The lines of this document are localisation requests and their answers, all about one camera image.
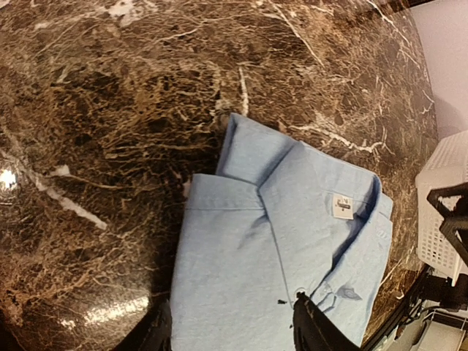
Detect white plastic mesh basket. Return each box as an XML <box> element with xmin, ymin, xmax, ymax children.
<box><xmin>415</xmin><ymin>131</ymin><xmax>467</xmax><ymax>286</ymax></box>

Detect light blue long sleeve shirt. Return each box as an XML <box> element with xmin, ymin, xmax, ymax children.
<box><xmin>170</xmin><ymin>114</ymin><xmax>393</xmax><ymax>350</ymax></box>

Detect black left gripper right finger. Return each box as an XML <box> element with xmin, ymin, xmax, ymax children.
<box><xmin>292</xmin><ymin>292</ymin><xmax>361</xmax><ymax>351</ymax></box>

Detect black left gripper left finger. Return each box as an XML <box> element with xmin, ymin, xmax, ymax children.
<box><xmin>114</xmin><ymin>300</ymin><xmax>173</xmax><ymax>351</ymax></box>

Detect black front rail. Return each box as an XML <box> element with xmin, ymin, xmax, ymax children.
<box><xmin>361</xmin><ymin>265</ymin><xmax>447</xmax><ymax>350</ymax></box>

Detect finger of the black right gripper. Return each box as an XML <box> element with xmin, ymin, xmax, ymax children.
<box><xmin>426</xmin><ymin>182</ymin><xmax>467</xmax><ymax>263</ymax></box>

